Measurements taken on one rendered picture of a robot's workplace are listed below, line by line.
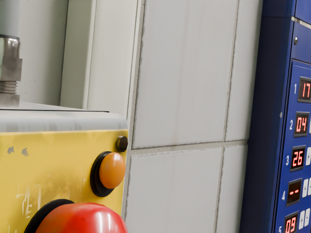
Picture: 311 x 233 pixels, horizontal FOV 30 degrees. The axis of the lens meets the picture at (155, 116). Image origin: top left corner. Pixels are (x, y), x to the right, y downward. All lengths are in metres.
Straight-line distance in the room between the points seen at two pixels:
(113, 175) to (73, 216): 0.04
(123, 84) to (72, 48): 0.04
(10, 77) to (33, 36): 0.08
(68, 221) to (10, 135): 0.03
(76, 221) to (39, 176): 0.02
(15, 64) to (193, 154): 0.26
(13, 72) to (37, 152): 0.04
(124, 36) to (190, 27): 0.12
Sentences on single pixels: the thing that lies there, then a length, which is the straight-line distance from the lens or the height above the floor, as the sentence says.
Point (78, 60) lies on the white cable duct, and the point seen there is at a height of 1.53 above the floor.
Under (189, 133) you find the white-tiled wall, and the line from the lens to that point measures 0.46.
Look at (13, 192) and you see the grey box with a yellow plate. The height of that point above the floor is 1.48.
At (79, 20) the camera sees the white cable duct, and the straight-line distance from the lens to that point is 0.32.
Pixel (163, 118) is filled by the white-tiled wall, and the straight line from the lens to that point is 0.42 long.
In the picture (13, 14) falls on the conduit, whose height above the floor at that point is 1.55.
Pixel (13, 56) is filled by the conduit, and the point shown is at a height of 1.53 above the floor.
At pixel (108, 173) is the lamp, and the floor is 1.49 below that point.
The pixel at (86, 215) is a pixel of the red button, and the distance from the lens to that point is 0.20.
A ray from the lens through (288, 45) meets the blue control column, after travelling 0.57.
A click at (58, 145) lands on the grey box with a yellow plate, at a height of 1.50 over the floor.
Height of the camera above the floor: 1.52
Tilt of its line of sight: 3 degrees down
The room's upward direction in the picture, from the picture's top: 5 degrees clockwise
